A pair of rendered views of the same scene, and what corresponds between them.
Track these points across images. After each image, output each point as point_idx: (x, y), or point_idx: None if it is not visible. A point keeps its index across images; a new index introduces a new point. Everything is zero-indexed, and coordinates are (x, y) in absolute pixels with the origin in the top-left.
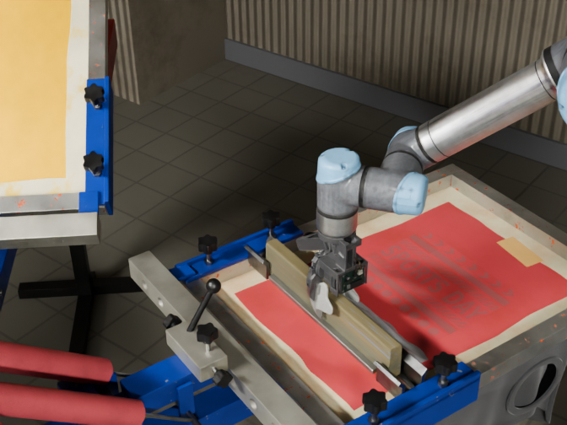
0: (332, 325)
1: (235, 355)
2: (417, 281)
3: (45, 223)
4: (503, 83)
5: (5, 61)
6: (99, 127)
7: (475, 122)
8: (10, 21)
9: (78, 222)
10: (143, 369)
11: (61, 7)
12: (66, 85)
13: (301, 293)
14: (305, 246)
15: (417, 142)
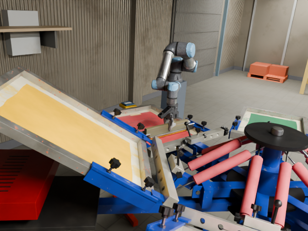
0: (171, 130)
1: None
2: (146, 125)
3: (159, 145)
4: (167, 59)
5: (79, 126)
6: (120, 123)
7: (168, 69)
8: (58, 114)
9: (158, 140)
10: (201, 147)
11: (57, 102)
12: (94, 122)
13: (161, 132)
14: (165, 115)
15: (163, 79)
